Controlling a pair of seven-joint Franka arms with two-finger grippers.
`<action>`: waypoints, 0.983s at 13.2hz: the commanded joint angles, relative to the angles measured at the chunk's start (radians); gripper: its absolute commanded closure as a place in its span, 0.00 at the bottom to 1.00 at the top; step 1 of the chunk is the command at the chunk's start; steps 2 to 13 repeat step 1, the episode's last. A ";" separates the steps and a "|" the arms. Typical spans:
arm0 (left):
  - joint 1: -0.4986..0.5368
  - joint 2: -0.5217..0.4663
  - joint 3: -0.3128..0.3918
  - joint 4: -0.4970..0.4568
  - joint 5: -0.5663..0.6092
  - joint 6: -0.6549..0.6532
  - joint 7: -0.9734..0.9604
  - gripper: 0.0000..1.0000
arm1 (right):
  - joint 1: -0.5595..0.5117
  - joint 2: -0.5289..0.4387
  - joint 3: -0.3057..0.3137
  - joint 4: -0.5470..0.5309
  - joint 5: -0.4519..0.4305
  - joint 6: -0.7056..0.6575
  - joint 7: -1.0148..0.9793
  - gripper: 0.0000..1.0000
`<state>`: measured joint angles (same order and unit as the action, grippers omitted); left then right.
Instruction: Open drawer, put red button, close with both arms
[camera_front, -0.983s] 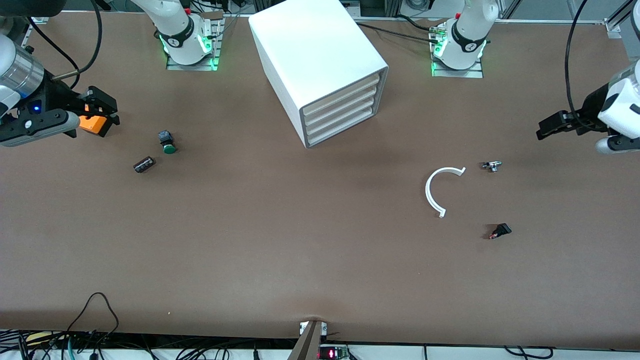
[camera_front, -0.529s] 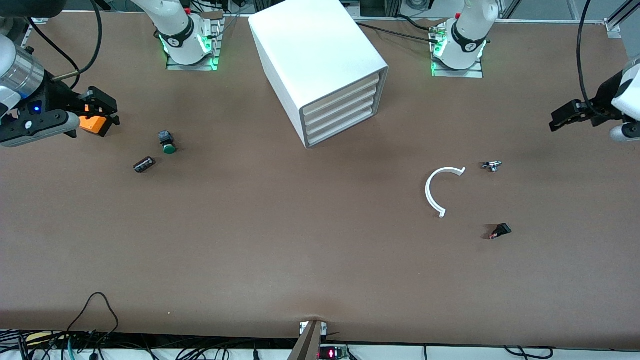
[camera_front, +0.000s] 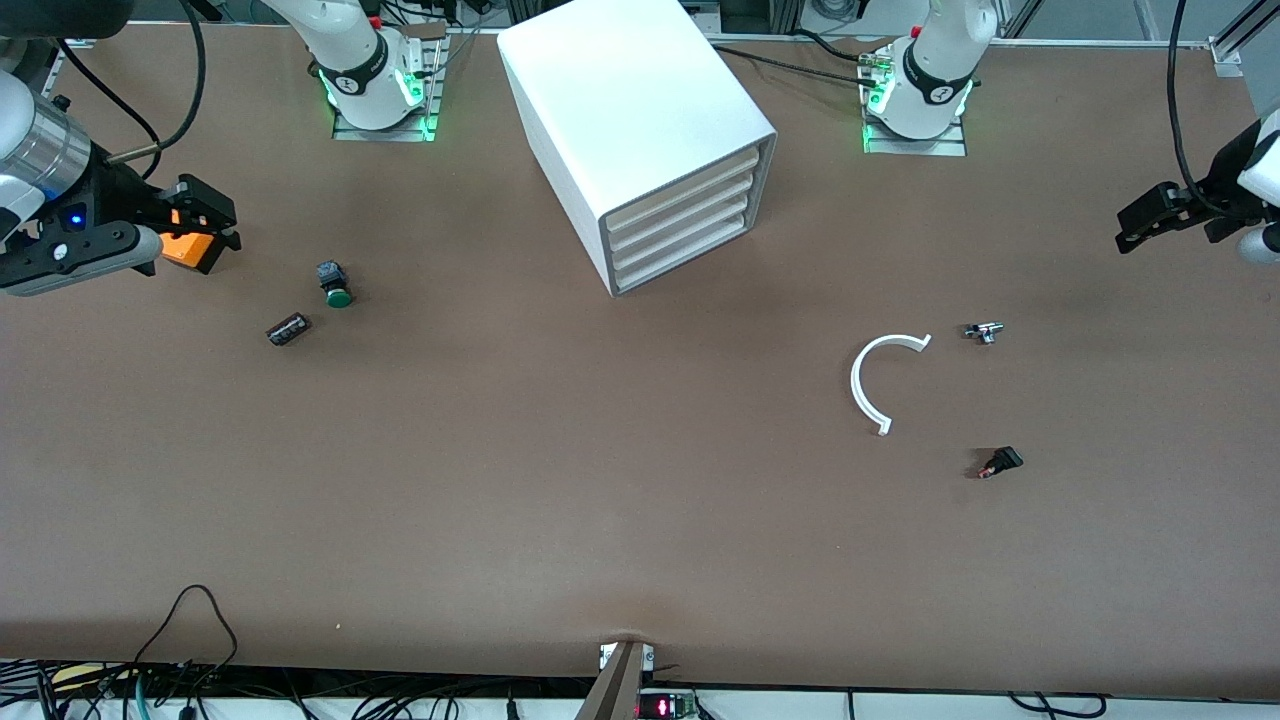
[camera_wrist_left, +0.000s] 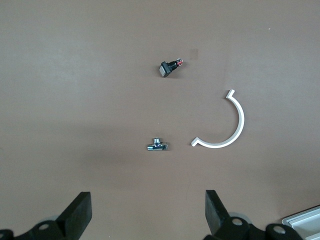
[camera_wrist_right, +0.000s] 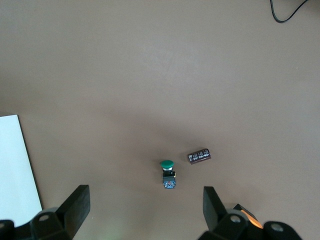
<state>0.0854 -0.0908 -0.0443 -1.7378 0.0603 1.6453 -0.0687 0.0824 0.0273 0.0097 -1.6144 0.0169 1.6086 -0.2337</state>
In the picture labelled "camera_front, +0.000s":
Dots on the device with red display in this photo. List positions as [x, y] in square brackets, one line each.
[665, 708]

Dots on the aluminium corner bracket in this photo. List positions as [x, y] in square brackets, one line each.
[1225, 55]

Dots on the aluminium edge rail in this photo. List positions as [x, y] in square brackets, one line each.
[85, 42]

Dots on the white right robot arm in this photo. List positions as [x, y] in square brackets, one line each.
[365, 70]

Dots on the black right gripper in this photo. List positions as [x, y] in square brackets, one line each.
[112, 199]

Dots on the brown metal camera post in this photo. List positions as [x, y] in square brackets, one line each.
[615, 690]

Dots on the green push button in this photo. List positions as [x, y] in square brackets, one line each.
[338, 297]

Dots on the black cylindrical contact block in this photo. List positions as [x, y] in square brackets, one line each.
[288, 329]

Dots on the chrome tee fitting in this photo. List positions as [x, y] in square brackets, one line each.
[985, 331]

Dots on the orange button enclosure box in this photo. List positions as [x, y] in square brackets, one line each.
[190, 250]

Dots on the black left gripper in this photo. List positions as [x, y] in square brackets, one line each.
[1219, 193]

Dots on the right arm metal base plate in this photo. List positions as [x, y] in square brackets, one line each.
[350, 130]

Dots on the black square switch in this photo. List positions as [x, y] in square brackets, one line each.
[1008, 459]

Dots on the white drawer cabinet housing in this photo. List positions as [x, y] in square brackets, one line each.
[620, 100]

